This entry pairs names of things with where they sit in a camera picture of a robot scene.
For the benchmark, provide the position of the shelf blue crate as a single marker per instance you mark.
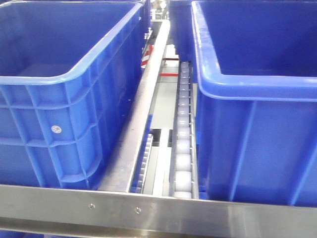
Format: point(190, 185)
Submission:
point(256, 119)
point(69, 72)

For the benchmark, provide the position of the steel divider rail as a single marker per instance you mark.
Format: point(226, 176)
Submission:
point(120, 172)

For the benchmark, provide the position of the left shelf blue crate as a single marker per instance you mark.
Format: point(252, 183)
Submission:
point(69, 72)

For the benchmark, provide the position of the lower roller track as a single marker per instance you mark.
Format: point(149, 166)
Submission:
point(139, 177)

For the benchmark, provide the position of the right shelf blue crate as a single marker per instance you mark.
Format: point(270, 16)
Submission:
point(256, 119)

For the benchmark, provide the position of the steel shelf front rail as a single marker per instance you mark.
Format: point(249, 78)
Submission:
point(100, 214)

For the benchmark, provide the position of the white roller track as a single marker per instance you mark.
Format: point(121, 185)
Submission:
point(183, 176)

